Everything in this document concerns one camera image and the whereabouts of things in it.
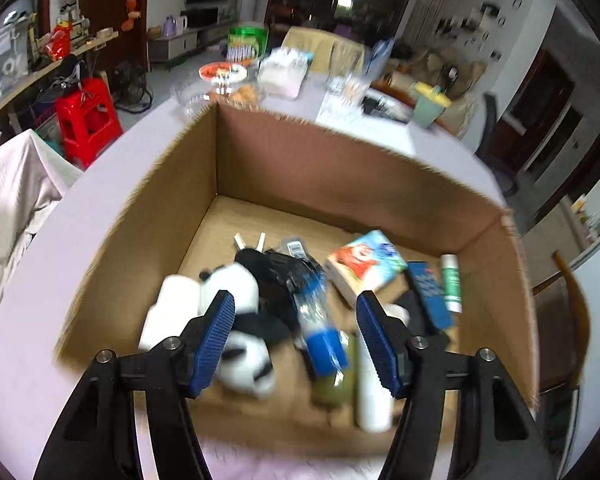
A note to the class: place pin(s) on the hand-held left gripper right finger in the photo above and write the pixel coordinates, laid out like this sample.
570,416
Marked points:
380,345

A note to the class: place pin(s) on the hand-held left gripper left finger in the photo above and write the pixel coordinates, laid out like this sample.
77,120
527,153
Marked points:
212,340

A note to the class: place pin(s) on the clear tube with blue cap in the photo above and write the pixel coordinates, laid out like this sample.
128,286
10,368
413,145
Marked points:
325,350

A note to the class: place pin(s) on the white cylindrical bottle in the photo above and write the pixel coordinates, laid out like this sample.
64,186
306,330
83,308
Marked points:
372,405

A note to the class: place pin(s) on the panda plush toy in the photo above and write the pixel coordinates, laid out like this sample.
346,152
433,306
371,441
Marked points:
240,285

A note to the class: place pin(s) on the green snack packet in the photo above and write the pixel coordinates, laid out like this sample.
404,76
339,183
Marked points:
332,390

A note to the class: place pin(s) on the dark remote with buttons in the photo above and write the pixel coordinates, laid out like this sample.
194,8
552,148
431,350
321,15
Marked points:
430,290

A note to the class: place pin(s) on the colourful tissue packet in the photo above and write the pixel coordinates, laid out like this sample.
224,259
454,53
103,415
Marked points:
365,260

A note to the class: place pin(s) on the white green glue stick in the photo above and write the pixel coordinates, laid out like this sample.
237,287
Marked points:
452,285

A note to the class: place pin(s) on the white plastic clip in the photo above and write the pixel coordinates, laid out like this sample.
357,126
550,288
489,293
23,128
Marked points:
237,241

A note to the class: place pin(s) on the brown cardboard box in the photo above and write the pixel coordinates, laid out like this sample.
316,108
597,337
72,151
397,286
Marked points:
305,170

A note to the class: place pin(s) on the grey cloth-covered desktop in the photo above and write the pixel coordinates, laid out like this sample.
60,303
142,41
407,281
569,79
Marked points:
105,160

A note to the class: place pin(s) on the wooden chair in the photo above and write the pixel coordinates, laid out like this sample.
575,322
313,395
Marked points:
577,310

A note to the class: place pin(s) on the clear plastic food container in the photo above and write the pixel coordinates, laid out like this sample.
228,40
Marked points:
192,102

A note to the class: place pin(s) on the white cloth over chair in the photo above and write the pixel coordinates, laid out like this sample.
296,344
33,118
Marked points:
15,200

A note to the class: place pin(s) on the green cup with yellow lid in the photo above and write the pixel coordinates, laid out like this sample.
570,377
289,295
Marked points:
430,105

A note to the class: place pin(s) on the red plastic stool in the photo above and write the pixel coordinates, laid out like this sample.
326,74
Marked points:
87,120

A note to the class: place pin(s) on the plate with food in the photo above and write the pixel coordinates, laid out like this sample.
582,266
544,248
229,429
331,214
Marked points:
222,71

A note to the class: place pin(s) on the white tissue box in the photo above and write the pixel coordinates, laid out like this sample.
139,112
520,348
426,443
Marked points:
282,75

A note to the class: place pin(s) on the television cabinet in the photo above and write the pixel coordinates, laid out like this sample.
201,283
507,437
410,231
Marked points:
180,45

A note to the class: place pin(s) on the green round container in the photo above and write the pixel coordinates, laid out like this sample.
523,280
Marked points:
247,42

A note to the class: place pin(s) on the beige chair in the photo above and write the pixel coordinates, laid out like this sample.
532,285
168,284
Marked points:
320,45

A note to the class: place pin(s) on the purple kettle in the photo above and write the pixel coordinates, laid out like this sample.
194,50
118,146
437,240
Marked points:
172,26

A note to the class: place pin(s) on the orange plush toy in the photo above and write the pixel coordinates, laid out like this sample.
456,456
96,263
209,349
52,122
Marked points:
131,12

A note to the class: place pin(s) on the clear plastic storage bin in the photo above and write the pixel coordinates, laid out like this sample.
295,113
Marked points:
2,60

